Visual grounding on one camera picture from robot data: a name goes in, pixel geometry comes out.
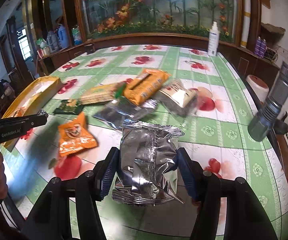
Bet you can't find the silver foil snack bag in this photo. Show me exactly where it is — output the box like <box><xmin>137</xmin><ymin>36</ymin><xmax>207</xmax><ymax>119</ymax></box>
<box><xmin>112</xmin><ymin>119</ymin><xmax>184</xmax><ymax>206</ymax></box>

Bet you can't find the white foam tray yellow tape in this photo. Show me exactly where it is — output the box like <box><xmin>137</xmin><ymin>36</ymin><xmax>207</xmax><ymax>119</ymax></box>
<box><xmin>1</xmin><ymin>76</ymin><xmax>63</xmax><ymax>151</ymax></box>

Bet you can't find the small orange snack bag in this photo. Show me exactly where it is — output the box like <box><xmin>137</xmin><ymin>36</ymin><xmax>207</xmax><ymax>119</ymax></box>
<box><xmin>58</xmin><ymin>112</ymin><xmax>98</xmax><ymax>157</ymax></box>

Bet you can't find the dark green snack packet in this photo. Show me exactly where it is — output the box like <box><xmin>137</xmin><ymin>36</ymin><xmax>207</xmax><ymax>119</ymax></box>
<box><xmin>53</xmin><ymin>99</ymin><xmax>84</xmax><ymax>115</ymax></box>

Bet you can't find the grey metal flashlight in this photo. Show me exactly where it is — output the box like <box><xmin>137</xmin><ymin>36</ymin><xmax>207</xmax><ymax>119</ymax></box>
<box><xmin>248</xmin><ymin>62</ymin><xmax>288</xmax><ymax>141</ymax></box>

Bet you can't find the long clear cracker pack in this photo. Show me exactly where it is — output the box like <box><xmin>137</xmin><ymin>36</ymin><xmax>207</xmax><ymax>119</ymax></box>
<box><xmin>93</xmin><ymin>97</ymin><xmax>158</xmax><ymax>130</ymax></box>

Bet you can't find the green wrapped cracker pack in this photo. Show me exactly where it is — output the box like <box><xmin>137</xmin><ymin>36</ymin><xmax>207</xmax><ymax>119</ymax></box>
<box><xmin>79</xmin><ymin>82</ymin><xmax>127</xmax><ymax>105</ymax></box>

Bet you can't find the blue water jug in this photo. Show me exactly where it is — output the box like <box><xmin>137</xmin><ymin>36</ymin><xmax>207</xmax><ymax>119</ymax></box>
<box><xmin>57</xmin><ymin>25</ymin><xmax>69</xmax><ymax>49</ymax></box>

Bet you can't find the small black box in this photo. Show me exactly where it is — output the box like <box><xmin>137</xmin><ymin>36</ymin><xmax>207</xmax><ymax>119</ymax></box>
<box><xmin>84</xmin><ymin>43</ymin><xmax>96</xmax><ymax>55</ymax></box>

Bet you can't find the orange flat snack pack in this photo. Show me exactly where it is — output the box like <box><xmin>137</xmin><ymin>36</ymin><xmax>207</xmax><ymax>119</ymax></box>
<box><xmin>123</xmin><ymin>68</ymin><xmax>171</xmax><ymax>106</ymax></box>

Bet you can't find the white brown snack packet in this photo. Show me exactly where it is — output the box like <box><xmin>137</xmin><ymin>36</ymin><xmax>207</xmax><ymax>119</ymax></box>
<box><xmin>155</xmin><ymin>79</ymin><xmax>198</xmax><ymax>117</ymax></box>

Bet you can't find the green fruit pattern tablecloth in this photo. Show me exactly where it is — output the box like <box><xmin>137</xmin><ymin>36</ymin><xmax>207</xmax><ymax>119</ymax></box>
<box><xmin>2</xmin><ymin>44</ymin><xmax>288</xmax><ymax>239</ymax></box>

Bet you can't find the purple bottles pair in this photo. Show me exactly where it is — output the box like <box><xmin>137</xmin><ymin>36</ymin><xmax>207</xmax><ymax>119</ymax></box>
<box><xmin>254</xmin><ymin>37</ymin><xmax>267</xmax><ymax>58</ymax></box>

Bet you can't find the white spray bottle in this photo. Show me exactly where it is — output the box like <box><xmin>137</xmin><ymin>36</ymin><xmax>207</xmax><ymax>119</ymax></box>
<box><xmin>207</xmin><ymin>21</ymin><xmax>219</xmax><ymax>56</ymax></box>

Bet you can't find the wooden cabinet with flower glass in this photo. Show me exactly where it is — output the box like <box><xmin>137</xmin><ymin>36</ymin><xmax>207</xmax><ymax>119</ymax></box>
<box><xmin>22</xmin><ymin>0</ymin><xmax>279</xmax><ymax>83</ymax></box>

